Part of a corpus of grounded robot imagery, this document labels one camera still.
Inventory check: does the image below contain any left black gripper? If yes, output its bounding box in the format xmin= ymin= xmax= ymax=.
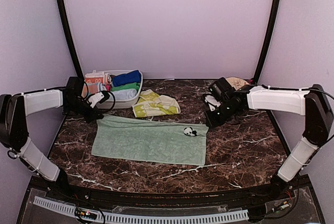
xmin=64 ymin=98 xmax=103 ymax=124

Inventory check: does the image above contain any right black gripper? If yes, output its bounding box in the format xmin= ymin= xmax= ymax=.
xmin=205 ymin=100 xmax=240 ymax=128

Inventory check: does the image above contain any sage green towel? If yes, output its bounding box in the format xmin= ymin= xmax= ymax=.
xmin=91 ymin=115 xmax=209 ymax=166

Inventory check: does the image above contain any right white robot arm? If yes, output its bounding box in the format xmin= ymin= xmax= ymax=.
xmin=205 ymin=77 xmax=333 ymax=200

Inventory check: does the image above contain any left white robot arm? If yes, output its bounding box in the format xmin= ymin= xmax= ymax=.
xmin=1 ymin=77 xmax=110 ymax=201

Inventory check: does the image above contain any white plastic basket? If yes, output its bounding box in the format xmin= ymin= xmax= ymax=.
xmin=97 ymin=70 xmax=143 ymax=109

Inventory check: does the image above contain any orange blue rolled towel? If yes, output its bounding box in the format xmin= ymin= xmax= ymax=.
xmin=81 ymin=82 xmax=107 ymax=98

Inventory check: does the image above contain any cream bird-pattern plate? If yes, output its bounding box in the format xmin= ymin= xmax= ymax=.
xmin=226 ymin=77 xmax=250 ymax=90

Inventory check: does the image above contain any orange patterned rolled towel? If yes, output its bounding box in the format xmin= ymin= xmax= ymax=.
xmin=85 ymin=70 xmax=110 ymax=84

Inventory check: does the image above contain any pink red rolled towel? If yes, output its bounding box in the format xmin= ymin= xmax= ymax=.
xmin=104 ymin=74 xmax=113 ymax=91

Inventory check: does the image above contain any pale blue rolled towel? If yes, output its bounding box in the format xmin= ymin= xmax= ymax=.
xmin=112 ymin=88 xmax=137 ymax=101

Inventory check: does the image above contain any green rolled towel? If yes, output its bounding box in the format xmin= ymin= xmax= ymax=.
xmin=111 ymin=82 xmax=140 ymax=92

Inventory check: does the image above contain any yellow-green patterned towel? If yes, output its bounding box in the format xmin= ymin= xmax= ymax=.
xmin=132 ymin=89 xmax=181 ymax=118

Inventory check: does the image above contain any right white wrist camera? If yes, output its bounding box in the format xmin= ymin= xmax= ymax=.
xmin=204 ymin=93 xmax=221 ymax=111

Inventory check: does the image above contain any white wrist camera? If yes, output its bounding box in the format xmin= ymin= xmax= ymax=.
xmin=88 ymin=90 xmax=110 ymax=108
xmin=204 ymin=93 xmax=221 ymax=111

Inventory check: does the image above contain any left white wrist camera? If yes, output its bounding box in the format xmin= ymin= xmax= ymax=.
xmin=88 ymin=90 xmax=110 ymax=108

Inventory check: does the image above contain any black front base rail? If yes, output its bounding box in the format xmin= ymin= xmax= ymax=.
xmin=26 ymin=175 xmax=311 ymax=209

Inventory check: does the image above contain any white slotted cable duct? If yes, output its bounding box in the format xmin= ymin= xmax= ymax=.
xmin=33 ymin=196 xmax=249 ymax=223

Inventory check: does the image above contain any right black frame post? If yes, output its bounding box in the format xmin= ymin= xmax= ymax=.
xmin=253 ymin=0 xmax=280 ymax=84

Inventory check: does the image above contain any black frame post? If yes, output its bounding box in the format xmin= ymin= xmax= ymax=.
xmin=56 ymin=0 xmax=84 ymax=79
xmin=253 ymin=0 xmax=280 ymax=84

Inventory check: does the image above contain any left black frame post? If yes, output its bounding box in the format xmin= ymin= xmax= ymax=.
xmin=56 ymin=0 xmax=84 ymax=79

